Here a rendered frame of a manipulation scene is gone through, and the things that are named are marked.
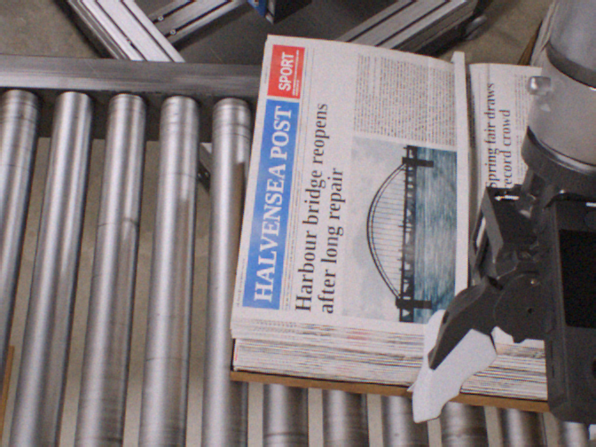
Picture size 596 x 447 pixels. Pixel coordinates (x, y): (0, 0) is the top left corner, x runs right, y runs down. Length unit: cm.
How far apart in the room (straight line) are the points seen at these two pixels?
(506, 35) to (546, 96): 180
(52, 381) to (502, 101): 54
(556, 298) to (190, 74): 71
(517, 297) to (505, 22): 182
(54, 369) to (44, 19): 137
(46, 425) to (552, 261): 60
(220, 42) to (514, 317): 142
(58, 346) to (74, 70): 35
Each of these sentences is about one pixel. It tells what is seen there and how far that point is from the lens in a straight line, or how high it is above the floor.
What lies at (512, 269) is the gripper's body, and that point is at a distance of 46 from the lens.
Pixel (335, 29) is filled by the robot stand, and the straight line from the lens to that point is 187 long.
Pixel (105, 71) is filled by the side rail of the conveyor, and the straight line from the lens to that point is 107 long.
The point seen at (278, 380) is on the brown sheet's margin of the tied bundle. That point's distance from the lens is 86.
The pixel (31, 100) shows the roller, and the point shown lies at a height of 79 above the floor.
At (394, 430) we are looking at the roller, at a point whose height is 79.
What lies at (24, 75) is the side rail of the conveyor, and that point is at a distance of 108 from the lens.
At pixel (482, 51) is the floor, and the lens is 218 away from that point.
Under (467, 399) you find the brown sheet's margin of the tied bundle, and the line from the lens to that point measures 89.
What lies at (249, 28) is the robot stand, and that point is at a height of 21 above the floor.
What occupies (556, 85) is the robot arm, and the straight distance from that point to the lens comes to 42.
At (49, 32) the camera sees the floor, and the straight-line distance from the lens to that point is 214.
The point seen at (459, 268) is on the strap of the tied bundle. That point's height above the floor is 104.
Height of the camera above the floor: 167
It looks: 64 degrees down
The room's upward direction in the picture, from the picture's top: 12 degrees clockwise
